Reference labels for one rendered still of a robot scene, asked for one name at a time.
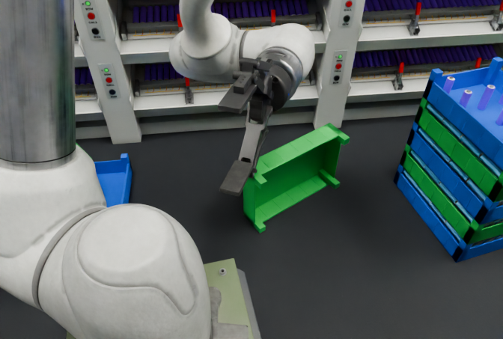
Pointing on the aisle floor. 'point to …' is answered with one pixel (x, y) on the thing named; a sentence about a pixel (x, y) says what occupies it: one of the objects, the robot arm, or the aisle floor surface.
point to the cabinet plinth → (386, 108)
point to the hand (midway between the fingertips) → (231, 149)
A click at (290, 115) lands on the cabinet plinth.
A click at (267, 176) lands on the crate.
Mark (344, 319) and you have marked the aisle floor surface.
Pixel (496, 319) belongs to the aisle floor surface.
